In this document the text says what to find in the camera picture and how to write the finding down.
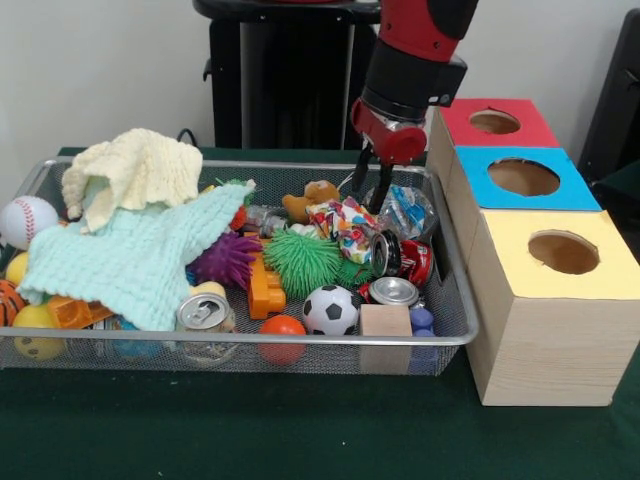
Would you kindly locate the silver can with pull tab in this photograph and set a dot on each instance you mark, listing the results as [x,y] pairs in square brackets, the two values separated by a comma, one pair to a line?
[205,312]

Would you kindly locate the orange plastic brick toy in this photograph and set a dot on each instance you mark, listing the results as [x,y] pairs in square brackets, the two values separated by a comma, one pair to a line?
[265,292]

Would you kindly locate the wooden cube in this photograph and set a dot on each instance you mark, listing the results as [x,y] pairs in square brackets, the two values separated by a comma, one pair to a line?
[386,322]

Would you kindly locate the white baseball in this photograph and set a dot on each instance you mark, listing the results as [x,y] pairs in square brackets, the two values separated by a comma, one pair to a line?
[27,220]

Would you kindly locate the wooden box with three holes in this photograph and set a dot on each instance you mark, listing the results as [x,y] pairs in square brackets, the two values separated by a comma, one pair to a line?
[550,350]

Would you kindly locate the black chair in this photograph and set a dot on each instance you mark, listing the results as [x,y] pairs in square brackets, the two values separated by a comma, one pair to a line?
[620,115]

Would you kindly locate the black and white soccer ball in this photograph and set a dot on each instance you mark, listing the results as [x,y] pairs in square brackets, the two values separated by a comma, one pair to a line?
[331,310]

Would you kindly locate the green spiky ball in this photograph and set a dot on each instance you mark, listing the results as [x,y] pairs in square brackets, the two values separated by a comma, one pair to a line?
[302,262]

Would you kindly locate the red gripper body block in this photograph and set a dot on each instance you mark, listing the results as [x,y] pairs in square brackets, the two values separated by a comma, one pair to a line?
[395,142]

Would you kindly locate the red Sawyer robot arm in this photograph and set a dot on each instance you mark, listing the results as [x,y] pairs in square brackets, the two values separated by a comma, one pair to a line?
[415,65]

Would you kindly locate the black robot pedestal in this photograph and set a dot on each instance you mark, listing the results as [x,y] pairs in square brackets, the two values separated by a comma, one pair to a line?
[290,75]

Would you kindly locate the side table with green cloth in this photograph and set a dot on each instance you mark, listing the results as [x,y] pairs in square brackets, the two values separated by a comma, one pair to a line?
[620,200]

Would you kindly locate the large clear bottle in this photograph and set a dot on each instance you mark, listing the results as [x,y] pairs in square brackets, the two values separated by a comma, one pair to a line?
[410,215]

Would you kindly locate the orange red ball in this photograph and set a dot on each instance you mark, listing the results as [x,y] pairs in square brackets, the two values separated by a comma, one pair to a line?
[282,327]

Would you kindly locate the clear mesh bin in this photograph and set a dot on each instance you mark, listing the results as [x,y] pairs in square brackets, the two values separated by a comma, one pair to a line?
[125,356]

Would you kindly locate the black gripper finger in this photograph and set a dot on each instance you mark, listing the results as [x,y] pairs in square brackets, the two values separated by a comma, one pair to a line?
[361,170]
[381,190]

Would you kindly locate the mint green cloth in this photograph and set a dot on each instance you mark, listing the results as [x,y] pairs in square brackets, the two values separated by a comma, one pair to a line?
[120,265]

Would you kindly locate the purple spiky ball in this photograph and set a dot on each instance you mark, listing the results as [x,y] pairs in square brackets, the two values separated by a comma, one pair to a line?
[225,260]

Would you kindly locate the cream yellow cloth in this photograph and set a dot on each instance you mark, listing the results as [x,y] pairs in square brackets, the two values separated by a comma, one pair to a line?
[145,170]

